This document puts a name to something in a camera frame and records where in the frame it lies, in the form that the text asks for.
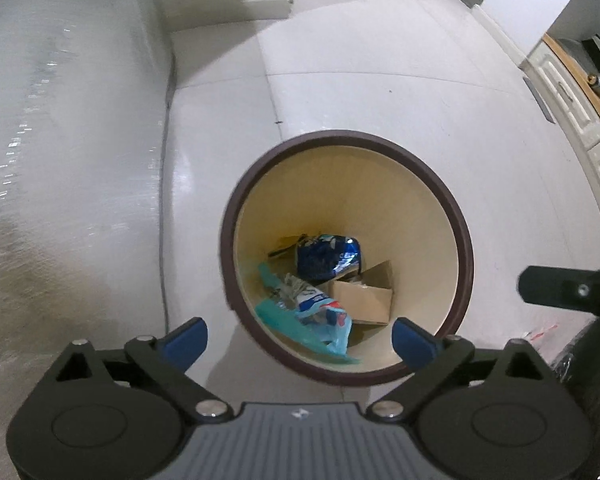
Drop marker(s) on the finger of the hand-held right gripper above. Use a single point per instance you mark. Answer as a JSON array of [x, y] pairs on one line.
[[555, 287]]

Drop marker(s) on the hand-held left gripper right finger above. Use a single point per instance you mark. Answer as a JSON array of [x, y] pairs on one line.
[[412, 342]]

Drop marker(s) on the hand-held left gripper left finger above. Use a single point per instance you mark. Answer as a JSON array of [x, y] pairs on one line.
[[185, 345]]

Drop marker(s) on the brown cardboard box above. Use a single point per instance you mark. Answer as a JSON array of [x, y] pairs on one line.
[[365, 300]]

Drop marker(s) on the teal wet wipe packet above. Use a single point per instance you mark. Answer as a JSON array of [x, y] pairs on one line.
[[315, 320]]

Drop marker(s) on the blue drink can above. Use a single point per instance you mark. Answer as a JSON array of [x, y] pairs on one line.
[[325, 257]]

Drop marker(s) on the beige bin with brown rim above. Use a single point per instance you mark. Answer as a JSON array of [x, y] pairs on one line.
[[330, 185]]

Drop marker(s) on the dark cloth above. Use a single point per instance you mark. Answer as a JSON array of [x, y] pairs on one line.
[[592, 390]]

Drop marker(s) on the low cabinet with wooden top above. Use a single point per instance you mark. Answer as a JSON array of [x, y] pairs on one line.
[[570, 105]]

